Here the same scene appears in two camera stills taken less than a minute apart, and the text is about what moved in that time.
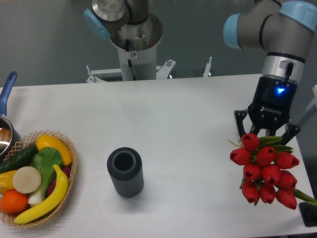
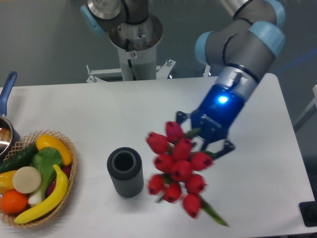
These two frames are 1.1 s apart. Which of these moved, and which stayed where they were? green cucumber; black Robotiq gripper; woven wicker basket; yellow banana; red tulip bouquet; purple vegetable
Moved: red tulip bouquet; black Robotiq gripper
Stayed: woven wicker basket; green cucumber; yellow banana; purple vegetable
